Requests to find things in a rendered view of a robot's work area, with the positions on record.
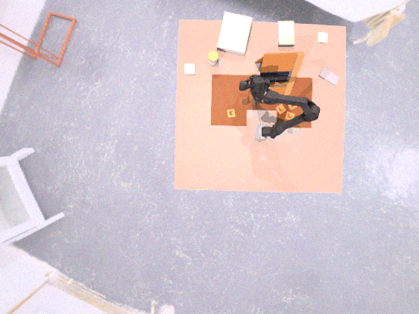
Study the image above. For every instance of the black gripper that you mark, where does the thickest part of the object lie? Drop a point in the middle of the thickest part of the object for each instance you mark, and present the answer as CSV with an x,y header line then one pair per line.
x,y
244,85

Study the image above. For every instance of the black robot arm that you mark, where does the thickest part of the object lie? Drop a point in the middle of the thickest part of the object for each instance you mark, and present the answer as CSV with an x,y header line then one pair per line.
x,y
310,109

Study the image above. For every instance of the small white square tile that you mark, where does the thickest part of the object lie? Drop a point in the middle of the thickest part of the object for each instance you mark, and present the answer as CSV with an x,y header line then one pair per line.
x,y
322,37
189,68

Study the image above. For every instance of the grey cylindrical container with orange lid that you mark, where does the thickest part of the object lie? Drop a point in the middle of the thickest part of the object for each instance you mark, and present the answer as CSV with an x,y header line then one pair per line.
x,y
213,58

